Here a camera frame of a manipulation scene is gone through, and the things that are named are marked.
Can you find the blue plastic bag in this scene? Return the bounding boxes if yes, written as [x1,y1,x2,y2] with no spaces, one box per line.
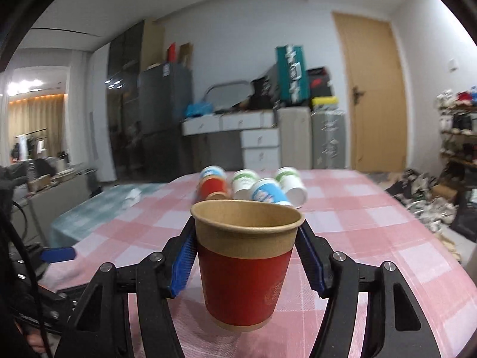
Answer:
[184,101,214,118]

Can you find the blue white cup rear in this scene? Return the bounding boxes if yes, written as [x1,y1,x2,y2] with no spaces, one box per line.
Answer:
[200,165,227,180]

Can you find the green white cup right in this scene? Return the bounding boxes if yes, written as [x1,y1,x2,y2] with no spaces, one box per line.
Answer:
[274,166,308,209]

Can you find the dark grey refrigerator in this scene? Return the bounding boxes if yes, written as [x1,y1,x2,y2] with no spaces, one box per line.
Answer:
[138,62,193,183]

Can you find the beige suitcase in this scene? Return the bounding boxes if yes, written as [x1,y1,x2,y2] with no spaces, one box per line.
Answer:
[277,107,312,170]

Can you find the green white cup middle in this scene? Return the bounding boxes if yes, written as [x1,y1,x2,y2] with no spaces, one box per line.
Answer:
[231,169,260,200]

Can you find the silver suitcase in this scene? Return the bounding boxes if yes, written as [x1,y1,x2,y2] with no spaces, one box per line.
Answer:
[311,110,346,169]

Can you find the shoe rack with shoes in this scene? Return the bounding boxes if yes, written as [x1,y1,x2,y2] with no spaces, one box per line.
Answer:
[436,86,476,183]

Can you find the green plaid tablecloth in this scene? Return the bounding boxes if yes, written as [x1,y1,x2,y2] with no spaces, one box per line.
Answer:
[49,183,165,247]

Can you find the person's left hand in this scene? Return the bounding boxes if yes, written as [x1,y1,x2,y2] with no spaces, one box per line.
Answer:
[27,334,45,354]

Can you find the wooden door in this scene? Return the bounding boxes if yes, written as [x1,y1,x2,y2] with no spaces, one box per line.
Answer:
[333,12,408,172]

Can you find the blue rabbit paper cup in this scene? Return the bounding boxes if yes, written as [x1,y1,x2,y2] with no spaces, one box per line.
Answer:
[249,178,293,207]

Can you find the white desk with drawers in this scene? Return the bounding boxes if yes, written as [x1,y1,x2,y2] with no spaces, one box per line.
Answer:
[182,110,281,172]

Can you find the green white cup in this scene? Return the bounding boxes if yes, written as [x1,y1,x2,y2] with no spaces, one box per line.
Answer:
[274,166,308,209]
[231,169,260,200]

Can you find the red paper cup lying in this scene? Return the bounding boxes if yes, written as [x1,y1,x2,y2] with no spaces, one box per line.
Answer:
[197,175,231,200]

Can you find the red kraft paper cup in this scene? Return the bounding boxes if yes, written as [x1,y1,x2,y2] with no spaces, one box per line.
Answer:
[191,200,304,332]

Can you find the pink plaid tablecloth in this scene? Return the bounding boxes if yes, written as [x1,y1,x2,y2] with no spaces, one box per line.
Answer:
[42,170,476,357]

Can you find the teal suitcase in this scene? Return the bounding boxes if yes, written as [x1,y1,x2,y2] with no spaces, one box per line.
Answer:
[276,44,310,106]

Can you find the black glass wardrobe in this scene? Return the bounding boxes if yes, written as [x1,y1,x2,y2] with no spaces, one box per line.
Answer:
[105,20,145,181]

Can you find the black cable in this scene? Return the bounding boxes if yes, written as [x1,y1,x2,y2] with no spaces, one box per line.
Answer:
[6,199,53,358]

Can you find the stacked shoe boxes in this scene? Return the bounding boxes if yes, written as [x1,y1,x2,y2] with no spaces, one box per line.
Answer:
[306,67,339,109]

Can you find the black bag on desk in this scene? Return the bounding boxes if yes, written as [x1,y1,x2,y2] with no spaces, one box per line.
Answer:
[248,75,276,111]

